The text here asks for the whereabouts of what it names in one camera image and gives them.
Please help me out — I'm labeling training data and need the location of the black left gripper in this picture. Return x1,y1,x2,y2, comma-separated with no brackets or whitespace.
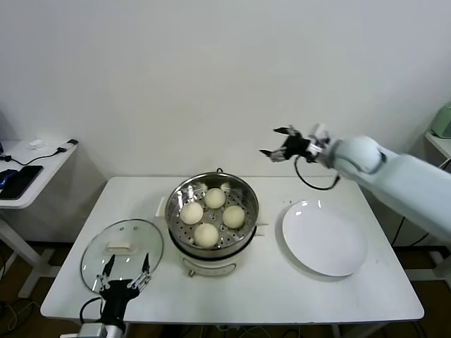
93,252,152,325

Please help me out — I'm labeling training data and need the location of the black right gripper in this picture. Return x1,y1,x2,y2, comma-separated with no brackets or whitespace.
259,125,313,163

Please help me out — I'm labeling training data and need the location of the glass lid with cream handle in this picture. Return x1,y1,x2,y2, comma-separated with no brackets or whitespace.
80,218,165,293

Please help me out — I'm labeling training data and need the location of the white steamed baozi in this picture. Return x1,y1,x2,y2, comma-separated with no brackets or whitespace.
180,202,204,225
222,206,246,229
193,223,219,248
204,187,227,209

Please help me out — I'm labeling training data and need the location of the steel perforated steamer basket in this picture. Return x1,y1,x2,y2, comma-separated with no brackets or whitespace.
156,171,271,251

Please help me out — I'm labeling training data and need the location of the white electric cooker base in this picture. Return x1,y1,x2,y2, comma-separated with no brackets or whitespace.
154,214,268,278

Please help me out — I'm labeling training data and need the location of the white round plate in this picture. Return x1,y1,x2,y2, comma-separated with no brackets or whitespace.
281,200,370,277

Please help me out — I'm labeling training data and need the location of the white side table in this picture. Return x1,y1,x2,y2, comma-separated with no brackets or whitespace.
0,139,79,299

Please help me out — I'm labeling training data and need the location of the black smartphone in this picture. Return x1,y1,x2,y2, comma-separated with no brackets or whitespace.
1,164,44,201

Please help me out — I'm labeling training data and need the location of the blue computer mouse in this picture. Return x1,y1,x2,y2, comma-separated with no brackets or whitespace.
0,168,18,188

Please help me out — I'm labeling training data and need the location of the pale green appliance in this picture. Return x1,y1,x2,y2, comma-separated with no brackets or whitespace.
431,101,451,139

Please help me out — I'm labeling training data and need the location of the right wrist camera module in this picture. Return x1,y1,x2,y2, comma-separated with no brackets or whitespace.
309,123,331,156

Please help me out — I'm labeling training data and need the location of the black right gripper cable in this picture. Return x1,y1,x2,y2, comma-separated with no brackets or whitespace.
294,156,341,191

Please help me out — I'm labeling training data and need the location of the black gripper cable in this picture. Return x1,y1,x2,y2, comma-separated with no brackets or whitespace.
79,297,103,325
294,156,341,191

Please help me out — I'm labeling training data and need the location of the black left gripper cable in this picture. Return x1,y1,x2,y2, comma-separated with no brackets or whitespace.
79,297,103,325

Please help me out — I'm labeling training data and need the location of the black cable with adapter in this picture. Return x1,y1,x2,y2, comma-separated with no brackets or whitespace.
0,139,79,165

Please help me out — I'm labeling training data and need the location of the black power adapter cable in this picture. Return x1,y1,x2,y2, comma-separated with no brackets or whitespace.
392,214,433,247

